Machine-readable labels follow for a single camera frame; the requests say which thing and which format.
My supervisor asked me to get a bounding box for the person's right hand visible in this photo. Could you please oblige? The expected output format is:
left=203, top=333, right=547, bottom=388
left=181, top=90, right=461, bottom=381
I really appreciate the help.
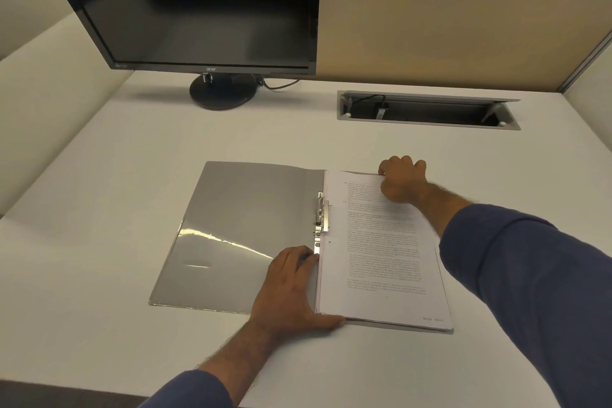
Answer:
left=378, top=155, right=427, bottom=206

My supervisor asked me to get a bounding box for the black monitor cable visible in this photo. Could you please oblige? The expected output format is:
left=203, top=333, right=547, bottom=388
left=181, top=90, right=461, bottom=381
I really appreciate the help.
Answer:
left=258, top=77, right=302, bottom=91

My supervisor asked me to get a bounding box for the stack of printed papers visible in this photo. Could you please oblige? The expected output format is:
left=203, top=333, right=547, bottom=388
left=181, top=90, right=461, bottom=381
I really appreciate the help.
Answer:
left=316, top=170, right=454, bottom=331

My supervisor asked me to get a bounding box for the white side partition panel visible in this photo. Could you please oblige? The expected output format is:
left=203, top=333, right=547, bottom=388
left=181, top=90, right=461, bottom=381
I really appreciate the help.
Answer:
left=0, top=0, right=135, bottom=218
left=560, top=31, right=612, bottom=155

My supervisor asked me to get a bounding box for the person's left hand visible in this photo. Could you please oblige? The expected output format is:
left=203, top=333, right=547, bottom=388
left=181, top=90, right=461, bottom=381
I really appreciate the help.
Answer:
left=248, top=245, right=347, bottom=346

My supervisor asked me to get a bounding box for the black computer monitor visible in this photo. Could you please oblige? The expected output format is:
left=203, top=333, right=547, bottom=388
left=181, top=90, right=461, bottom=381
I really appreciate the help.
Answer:
left=31, top=0, right=322, bottom=77

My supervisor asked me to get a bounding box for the person's right forearm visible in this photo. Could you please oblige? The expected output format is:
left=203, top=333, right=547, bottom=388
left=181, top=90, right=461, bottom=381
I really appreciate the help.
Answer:
left=410, top=183, right=612, bottom=408

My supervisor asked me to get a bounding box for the metal folder clip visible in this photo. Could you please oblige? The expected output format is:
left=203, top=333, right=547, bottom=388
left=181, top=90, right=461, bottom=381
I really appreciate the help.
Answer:
left=313, top=192, right=331, bottom=251

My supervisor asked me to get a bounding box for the beige desk partition panel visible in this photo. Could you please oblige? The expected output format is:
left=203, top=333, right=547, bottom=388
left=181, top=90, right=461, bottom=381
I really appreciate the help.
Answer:
left=316, top=0, right=612, bottom=94

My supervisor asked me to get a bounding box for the grey plastic file folder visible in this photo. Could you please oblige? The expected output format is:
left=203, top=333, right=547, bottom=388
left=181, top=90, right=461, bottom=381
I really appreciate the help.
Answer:
left=148, top=161, right=454, bottom=335

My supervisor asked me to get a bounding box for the black plug with cable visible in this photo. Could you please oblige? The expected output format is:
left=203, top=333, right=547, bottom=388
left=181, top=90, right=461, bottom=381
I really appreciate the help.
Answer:
left=368, top=95, right=391, bottom=120

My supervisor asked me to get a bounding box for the person's left forearm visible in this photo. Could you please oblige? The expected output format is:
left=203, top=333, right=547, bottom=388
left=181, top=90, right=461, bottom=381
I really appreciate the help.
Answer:
left=138, top=319, right=288, bottom=408

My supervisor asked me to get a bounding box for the round black monitor stand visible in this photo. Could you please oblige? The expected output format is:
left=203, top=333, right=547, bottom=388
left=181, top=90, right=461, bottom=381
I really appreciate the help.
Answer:
left=189, top=73, right=263, bottom=111

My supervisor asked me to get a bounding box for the grey desk cable tray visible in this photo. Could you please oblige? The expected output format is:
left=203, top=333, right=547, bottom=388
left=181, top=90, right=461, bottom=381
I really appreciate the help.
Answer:
left=337, top=90, right=522, bottom=132

